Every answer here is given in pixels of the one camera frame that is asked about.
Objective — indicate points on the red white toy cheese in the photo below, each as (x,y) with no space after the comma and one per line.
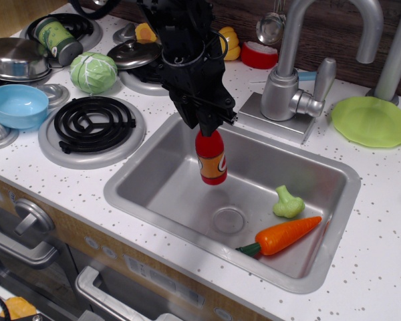
(258,56)

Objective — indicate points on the back left stove burner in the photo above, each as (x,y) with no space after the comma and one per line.
(86,31)

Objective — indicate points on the steel pot lid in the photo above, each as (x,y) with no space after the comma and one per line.
(134,54)

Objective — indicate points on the silver lower drawer handle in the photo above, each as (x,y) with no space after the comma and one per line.
(86,288)

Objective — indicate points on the green toy can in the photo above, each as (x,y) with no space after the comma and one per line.
(61,44)

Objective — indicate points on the silver hanging spoon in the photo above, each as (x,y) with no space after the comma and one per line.
(270,27)

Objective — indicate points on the green toy broccoli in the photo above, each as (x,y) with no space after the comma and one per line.
(287,206)

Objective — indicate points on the light green plastic plate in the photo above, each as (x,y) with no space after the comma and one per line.
(368,121)

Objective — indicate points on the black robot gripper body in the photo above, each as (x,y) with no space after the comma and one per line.
(193,64)

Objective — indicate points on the yellow toy bell pepper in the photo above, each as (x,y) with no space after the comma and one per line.
(229,43)

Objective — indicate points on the stainless steel pot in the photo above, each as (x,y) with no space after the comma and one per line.
(23,60)

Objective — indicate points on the silver stove knob left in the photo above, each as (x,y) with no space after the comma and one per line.
(57,94)

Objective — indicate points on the orange toy carrot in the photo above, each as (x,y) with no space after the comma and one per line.
(278,237)

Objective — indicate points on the front black stove burner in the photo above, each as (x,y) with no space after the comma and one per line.
(91,133)

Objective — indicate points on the orange yellow toy pumpkin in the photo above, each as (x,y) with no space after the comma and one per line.
(144,32)

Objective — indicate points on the silver oven door handle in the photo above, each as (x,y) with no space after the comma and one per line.
(39,257)

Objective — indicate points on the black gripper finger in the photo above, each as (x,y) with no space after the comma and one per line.
(209,119)
(185,108)

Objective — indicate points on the back right stove burner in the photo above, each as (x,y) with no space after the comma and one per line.
(143,81)

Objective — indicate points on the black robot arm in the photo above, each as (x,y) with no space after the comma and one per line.
(196,15)

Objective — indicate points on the silver metal pole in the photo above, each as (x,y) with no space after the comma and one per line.
(391,73)

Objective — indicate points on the light blue plastic bowl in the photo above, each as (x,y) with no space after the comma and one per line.
(22,107)

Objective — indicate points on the red plastic bottle orange label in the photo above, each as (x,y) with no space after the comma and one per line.
(210,151)

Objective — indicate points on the green toy cabbage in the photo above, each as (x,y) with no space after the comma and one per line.
(93,73)

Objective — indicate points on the silver toy faucet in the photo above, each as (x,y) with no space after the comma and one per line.
(290,109)

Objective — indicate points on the silver stove knob back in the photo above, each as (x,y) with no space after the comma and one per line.
(124,34)

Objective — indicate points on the grey oven knob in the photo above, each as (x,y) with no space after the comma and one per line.
(33,217)

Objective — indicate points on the silver toy sink basin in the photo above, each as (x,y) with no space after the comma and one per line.
(161,184)

